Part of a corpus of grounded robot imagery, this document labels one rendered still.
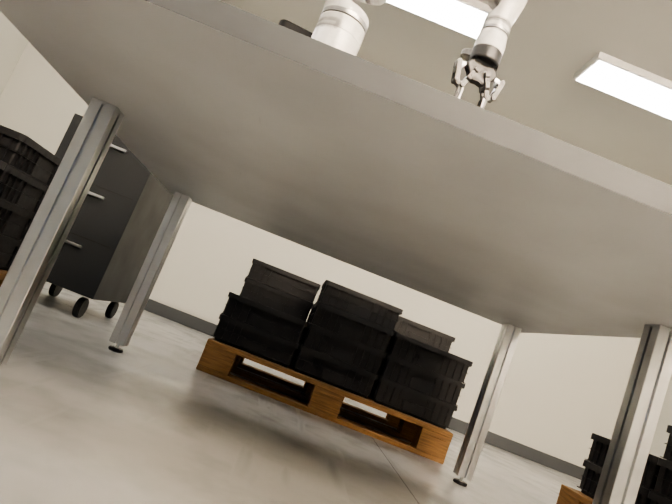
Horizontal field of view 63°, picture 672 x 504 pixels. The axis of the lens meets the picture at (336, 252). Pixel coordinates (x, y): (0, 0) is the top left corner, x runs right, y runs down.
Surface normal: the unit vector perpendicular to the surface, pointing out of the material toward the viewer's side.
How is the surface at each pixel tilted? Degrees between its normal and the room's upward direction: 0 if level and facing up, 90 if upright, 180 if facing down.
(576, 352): 90
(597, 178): 90
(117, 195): 90
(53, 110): 90
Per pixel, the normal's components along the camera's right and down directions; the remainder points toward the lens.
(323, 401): 0.08, -0.13
